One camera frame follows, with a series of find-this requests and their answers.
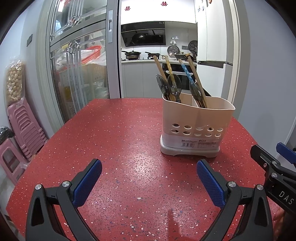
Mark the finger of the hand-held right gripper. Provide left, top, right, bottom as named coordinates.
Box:
left=250, top=144, right=282, bottom=178
left=276, top=142, right=296, bottom=179

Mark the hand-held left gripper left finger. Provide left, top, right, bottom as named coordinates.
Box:
left=25, top=159, right=102, bottom=241

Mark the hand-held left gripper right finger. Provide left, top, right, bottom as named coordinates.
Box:
left=196, top=159, right=274, bottom=241

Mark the beige plastic utensil holder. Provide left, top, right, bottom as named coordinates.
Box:
left=159, top=94, right=236, bottom=158

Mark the grey transparent spoon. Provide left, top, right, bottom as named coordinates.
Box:
left=156, top=74, right=171, bottom=101
left=189, top=80, right=206, bottom=109
left=167, top=73, right=182, bottom=103

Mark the plain bamboo chopstick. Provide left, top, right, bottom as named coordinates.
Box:
left=153, top=55, right=176, bottom=102
left=187, top=56, right=208, bottom=109

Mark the blue speckled chopstick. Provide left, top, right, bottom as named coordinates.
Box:
left=178, top=59, right=196, bottom=84

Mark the single pink stool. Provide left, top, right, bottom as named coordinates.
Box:
left=0, top=138, right=30, bottom=186

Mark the pink plastic stool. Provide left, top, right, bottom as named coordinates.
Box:
left=7, top=100, right=48, bottom=161

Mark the black object on stool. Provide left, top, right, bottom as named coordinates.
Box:
left=0, top=126, right=14, bottom=143

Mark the sliding glass door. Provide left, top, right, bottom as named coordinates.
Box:
left=37, top=0, right=121, bottom=126

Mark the black built-in oven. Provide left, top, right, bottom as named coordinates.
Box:
left=162, top=62, right=197, bottom=93

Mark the white kitchen counter cabinet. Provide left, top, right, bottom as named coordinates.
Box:
left=121, top=59, right=197, bottom=99

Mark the clear bag of nuts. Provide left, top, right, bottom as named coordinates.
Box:
left=5, top=60, right=25, bottom=107

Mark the red plastic basket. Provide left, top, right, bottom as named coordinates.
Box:
left=81, top=45, right=104, bottom=65

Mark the black wok with food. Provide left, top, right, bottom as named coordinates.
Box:
left=174, top=52, right=195, bottom=61

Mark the white fridge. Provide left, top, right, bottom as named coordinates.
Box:
left=196, top=0, right=234, bottom=100

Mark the black range hood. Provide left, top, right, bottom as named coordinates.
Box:
left=121, top=21, right=167, bottom=47

